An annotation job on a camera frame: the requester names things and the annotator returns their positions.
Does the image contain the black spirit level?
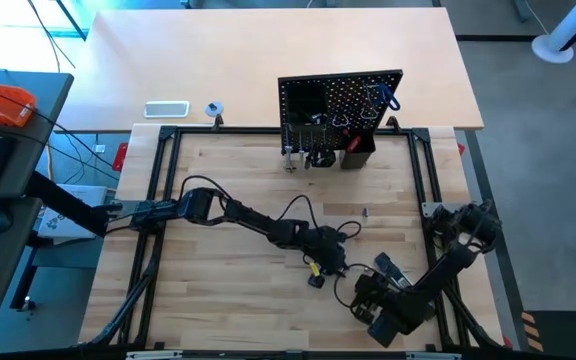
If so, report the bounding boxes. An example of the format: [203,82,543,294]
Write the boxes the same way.
[374,252,413,290]

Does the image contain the black metal peg board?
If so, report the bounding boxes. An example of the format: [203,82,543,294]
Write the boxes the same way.
[277,68,404,172]

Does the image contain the black tool holder cup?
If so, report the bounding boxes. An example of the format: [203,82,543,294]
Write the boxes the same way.
[340,127,377,170]

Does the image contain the black storage bin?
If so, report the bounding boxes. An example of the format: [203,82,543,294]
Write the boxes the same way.
[283,82,329,126]

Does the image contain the yellow black hazard tape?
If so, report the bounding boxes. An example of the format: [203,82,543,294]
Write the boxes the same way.
[519,310,546,354]

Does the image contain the white smartphone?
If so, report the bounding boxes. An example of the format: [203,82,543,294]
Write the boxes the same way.
[143,100,191,120]

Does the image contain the light wooden table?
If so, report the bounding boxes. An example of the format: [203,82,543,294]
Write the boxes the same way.
[56,6,485,134]

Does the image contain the white paper sheet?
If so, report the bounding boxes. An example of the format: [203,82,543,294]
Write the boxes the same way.
[36,183,114,240]

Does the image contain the black slanted support beam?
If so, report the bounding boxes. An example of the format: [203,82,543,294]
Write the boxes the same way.
[25,171,122,239]

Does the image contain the white floor stand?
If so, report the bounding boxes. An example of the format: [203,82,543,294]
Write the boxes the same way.
[530,0,576,65]

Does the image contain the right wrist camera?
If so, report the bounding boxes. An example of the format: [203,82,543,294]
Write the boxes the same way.
[366,312,400,350]

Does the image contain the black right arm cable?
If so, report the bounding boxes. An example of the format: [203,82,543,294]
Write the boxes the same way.
[333,263,369,309]

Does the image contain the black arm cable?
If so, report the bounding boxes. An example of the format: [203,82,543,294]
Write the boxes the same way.
[333,263,369,309]
[177,174,364,241]

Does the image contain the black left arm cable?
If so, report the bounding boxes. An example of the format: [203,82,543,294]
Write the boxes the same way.
[177,174,364,241]

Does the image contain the white bracket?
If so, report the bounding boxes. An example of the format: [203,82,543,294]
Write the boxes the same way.
[404,350,464,360]
[125,349,185,360]

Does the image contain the black aluminium table frame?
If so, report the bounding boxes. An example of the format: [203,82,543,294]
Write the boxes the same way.
[75,123,509,360]

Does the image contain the chrome curved wire hook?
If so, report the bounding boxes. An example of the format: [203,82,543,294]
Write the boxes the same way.
[360,84,383,121]

